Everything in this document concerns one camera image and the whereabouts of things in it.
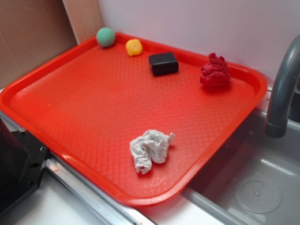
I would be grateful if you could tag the yellow rubber toy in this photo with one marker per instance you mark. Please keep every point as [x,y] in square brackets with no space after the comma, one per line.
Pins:
[134,47]

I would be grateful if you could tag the grey sink basin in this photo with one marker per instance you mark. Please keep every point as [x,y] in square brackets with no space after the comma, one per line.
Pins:
[252,179]

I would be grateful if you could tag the aluminium rail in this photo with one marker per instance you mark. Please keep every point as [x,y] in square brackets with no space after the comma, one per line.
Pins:
[67,198]

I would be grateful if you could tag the black rectangular box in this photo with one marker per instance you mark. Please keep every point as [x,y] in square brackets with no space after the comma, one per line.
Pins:
[163,63]

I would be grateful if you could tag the red plastic tray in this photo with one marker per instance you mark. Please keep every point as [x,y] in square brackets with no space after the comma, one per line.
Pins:
[89,103]

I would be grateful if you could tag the brown cardboard panel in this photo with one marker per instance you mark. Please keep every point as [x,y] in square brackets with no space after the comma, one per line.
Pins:
[34,31]

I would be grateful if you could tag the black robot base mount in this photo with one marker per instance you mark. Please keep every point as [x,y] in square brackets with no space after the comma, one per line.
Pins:
[22,161]

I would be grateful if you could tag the green knitted ball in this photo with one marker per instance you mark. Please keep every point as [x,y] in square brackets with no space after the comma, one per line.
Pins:
[105,37]

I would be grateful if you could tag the grey faucet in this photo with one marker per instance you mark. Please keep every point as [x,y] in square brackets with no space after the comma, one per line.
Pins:
[284,101]

